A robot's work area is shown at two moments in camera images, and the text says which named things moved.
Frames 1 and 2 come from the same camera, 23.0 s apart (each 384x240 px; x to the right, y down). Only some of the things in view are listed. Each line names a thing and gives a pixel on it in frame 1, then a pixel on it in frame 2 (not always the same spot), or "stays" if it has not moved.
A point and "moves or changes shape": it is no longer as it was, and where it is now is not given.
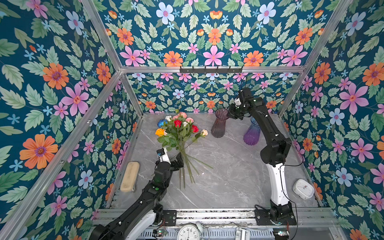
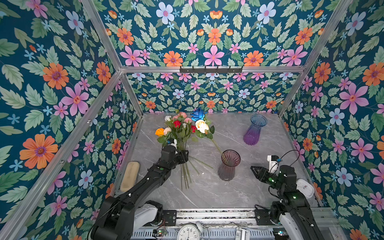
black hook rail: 210,70 stays
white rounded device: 303,188 stays
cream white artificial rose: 205,132 moves or changes shape
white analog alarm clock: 190,231 stays
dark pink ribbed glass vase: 218,128 -> 230,159
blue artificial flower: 161,122 -> 198,114
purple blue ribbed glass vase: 252,134 stays
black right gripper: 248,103 -> 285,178
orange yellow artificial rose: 160,132 stays
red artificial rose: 177,122 stays
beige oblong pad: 130,176 stays
